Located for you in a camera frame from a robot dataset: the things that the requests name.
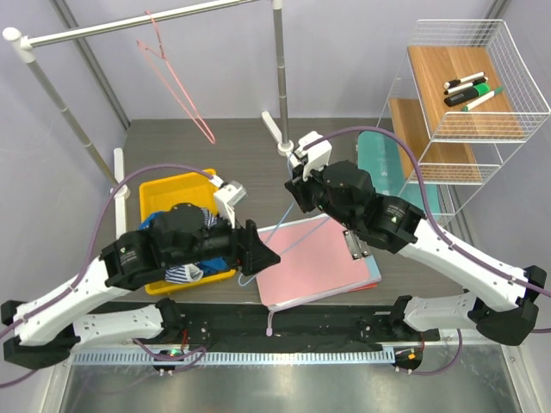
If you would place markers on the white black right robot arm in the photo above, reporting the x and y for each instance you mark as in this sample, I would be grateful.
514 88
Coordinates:
499 301

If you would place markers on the pink clipboard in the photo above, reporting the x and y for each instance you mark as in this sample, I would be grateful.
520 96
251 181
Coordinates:
318 266

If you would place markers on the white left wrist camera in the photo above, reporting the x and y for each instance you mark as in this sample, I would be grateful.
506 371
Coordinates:
227 196

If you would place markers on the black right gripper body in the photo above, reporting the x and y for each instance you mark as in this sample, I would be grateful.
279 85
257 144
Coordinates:
319 194

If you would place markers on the white wire shelf rack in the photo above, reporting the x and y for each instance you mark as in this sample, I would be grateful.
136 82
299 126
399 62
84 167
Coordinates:
526 99

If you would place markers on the green white pen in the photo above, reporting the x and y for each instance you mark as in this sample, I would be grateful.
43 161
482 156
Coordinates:
484 98

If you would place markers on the wooden shelf board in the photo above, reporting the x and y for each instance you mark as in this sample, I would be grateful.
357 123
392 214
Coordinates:
439 162
432 66

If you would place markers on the yellow plastic tray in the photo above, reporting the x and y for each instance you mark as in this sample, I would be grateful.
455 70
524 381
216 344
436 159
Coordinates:
161 195

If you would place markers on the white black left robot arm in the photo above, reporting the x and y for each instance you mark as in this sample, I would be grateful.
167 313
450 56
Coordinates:
49 329

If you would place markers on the pink wire hanger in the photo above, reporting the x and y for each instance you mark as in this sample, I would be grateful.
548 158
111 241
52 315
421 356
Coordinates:
158 60

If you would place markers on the silver white clothes rack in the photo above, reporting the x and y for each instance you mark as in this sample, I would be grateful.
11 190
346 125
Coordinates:
51 188

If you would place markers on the blue white striped tank top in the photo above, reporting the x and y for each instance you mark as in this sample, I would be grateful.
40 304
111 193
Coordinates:
185 275

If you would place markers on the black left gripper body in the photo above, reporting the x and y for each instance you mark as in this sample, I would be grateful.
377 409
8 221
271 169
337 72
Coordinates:
244 252

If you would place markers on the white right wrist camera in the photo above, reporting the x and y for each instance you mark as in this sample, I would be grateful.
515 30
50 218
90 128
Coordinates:
305 161

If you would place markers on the light blue clipboard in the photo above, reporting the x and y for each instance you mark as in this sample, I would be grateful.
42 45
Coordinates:
360 251

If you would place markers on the black white marker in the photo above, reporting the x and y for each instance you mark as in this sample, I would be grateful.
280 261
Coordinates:
474 83
456 82

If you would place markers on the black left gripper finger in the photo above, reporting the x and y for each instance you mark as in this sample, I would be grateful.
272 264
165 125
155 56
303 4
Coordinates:
252 239
261 258

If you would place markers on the upper wooden shelf board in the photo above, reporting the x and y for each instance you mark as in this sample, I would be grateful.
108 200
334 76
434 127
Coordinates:
432 66

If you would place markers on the blue wire hanger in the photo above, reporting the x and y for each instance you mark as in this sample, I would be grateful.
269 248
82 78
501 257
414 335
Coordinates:
245 281

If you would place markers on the white slotted cable duct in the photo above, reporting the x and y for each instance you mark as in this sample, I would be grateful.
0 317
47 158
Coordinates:
135 357

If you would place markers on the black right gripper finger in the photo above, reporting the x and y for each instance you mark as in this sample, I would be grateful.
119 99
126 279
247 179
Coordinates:
298 182
303 201

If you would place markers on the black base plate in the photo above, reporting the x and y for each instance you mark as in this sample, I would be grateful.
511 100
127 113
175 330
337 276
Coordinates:
247 328

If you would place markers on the lower wooden shelf board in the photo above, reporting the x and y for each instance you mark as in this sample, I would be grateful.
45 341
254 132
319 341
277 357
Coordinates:
439 162

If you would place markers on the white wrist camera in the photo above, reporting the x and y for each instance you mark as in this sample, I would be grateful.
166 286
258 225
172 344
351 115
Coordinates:
305 161
227 196

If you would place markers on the green highlighter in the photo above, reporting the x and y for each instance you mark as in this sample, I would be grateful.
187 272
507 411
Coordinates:
467 94

